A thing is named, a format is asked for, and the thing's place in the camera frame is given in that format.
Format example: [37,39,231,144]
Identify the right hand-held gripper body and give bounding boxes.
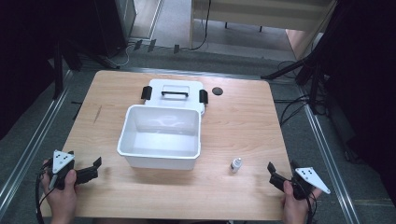
[290,160,332,201]

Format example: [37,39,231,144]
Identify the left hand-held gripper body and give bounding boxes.
[48,149,82,191]

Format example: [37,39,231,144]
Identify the person's right hand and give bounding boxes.
[281,180,323,224]

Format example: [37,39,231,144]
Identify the person's left hand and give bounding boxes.
[41,159,78,224]

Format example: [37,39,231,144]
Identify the small silver metal object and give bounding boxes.
[230,157,244,175]

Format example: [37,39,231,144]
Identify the white plastic storage box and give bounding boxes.
[116,104,202,172]

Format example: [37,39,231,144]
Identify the black metal stand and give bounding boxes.
[50,36,84,101]

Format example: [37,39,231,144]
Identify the white box lid black clips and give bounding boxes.
[140,78,209,117]

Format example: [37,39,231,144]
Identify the black tripod stand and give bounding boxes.
[261,49,332,117]

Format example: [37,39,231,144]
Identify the dark curtain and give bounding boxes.
[306,0,396,206]
[0,0,97,141]

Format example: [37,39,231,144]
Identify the black cabinet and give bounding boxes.
[92,0,138,60]

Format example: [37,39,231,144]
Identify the light wooden bench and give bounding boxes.
[189,0,339,50]

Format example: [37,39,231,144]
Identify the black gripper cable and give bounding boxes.
[303,186,318,224]
[35,164,56,224]

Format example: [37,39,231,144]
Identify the metal floor rail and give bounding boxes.
[0,70,75,218]
[120,65,302,84]
[297,83,362,224]

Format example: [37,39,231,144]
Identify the black floor cables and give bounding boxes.
[273,59,328,127]

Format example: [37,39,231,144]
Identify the white floor cable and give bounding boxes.
[106,42,134,69]

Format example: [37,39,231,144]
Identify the black hanging cable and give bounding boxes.
[188,0,213,52]

